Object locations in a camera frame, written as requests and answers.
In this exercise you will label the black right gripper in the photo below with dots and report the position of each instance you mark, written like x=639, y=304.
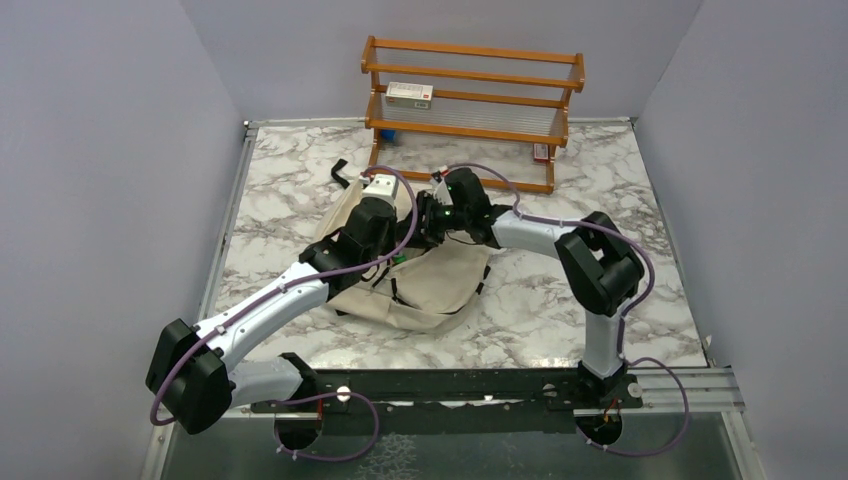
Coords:
x=426, y=237

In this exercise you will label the cream canvas backpack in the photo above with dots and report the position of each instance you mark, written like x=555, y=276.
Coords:
x=431, y=291

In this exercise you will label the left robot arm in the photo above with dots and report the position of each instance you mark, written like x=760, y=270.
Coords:
x=197, y=372

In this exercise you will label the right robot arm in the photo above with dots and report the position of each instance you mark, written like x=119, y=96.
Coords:
x=601, y=266

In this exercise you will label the orange wooden shelf rack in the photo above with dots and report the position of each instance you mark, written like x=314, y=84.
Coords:
x=480, y=93

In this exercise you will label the red white small box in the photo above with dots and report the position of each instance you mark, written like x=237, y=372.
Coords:
x=541, y=153

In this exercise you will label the grey green small box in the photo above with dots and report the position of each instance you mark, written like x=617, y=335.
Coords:
x=409, y=95

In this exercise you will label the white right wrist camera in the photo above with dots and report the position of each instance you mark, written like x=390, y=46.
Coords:
x=440, y=189

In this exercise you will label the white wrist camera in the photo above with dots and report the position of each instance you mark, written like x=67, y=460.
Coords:
x=440, y=189
x=383, y=187

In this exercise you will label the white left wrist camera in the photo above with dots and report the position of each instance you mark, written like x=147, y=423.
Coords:
x=383, y=187

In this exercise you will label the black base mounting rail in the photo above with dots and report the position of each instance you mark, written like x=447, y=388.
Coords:
x=348, y=402

